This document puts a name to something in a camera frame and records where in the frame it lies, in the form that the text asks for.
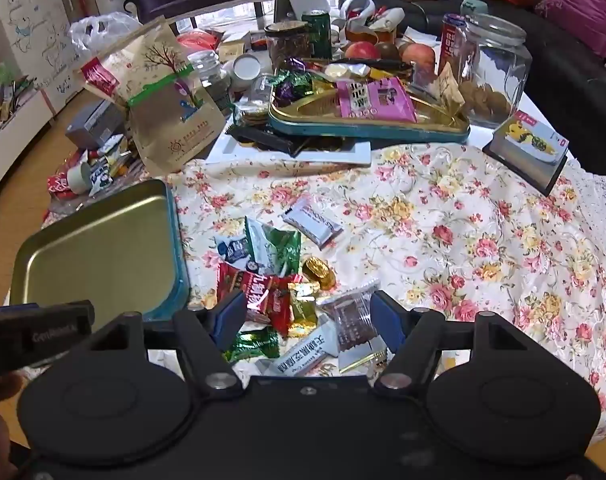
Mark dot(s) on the clear cookie jar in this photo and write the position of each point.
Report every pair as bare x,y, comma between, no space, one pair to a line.
253,102

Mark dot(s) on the red can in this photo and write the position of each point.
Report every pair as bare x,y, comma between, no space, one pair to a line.
450,42

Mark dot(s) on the black sofa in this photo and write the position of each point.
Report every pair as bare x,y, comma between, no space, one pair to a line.
573,75

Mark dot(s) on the tape roll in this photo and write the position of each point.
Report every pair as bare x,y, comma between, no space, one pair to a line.
79,178

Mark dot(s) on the green white snack packet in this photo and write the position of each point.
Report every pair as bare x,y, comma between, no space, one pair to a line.
275,247

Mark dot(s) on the purple foil candies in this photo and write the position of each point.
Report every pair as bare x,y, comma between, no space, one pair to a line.
290,87

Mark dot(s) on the kraft paper bag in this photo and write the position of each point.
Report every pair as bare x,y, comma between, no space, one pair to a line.
178,120

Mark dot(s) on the tan small snack packet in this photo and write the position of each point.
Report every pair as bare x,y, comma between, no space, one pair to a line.
450,87

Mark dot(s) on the blue white candy packet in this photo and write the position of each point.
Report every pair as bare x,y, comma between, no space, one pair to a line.
231,251

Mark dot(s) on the clear plastic bag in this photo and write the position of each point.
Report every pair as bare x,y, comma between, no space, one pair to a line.
103,30

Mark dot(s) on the small red candy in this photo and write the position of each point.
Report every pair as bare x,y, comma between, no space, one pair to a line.
282,305

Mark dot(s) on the floral tablecloth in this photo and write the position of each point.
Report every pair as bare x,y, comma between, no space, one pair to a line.
458,240

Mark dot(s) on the red snack packet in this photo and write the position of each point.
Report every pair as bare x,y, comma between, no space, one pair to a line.
243,285

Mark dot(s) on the pink snack packet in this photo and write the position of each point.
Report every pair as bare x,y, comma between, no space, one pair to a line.
375,100

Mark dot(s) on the gold ingot chocolate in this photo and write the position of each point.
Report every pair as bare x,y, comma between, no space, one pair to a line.
319,272

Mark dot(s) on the green can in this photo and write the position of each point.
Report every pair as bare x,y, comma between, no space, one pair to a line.
317,35

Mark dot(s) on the jar of brown sticks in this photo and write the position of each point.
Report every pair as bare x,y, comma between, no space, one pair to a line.
285,50

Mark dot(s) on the gold tin tray teal rim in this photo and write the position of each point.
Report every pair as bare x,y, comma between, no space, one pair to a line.
100,255

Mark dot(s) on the small lidded glass jar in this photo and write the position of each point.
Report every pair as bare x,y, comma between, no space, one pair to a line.
208,75

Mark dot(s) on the grey box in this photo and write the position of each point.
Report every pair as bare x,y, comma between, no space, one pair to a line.
95,122

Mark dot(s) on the short white snack wrapper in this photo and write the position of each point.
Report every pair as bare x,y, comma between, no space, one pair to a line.
313,222

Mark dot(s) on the yellow print card box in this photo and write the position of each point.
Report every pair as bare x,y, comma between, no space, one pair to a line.
528,145

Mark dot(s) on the rabbit drawing board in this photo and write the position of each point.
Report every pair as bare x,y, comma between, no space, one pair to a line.
33,35

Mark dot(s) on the gold foil candy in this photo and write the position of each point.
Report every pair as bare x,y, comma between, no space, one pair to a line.
303,310

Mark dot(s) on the long white snack bar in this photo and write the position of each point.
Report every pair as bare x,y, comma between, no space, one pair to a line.
303,355

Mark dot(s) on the clear brown snack packet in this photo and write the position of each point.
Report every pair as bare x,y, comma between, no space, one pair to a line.
352,317

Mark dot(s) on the teal tin full of sweets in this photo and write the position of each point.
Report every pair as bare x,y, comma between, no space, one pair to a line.
433,120

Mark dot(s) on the white cabinet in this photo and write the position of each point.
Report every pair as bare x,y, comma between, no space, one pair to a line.
13,135

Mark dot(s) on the brown kiwi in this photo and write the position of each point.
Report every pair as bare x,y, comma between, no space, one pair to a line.
387,50

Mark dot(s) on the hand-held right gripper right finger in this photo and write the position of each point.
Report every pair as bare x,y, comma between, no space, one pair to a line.
386,321

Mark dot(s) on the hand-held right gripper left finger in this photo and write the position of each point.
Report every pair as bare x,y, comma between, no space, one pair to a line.
230,314

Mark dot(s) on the yellow white snack packet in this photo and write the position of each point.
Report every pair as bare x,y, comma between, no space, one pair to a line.
360,357

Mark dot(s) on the green foil candy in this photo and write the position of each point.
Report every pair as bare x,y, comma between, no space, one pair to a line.
253,345

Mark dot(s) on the black snack bar packets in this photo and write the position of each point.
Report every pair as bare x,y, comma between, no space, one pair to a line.
263,139

